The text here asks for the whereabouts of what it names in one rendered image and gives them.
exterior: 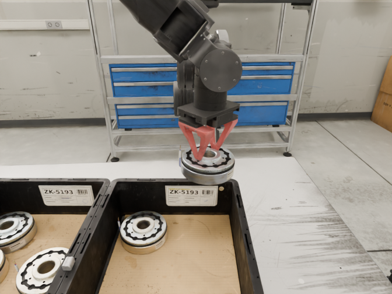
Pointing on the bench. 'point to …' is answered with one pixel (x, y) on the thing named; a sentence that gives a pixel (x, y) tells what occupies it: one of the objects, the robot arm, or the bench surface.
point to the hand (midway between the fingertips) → (206, 151)
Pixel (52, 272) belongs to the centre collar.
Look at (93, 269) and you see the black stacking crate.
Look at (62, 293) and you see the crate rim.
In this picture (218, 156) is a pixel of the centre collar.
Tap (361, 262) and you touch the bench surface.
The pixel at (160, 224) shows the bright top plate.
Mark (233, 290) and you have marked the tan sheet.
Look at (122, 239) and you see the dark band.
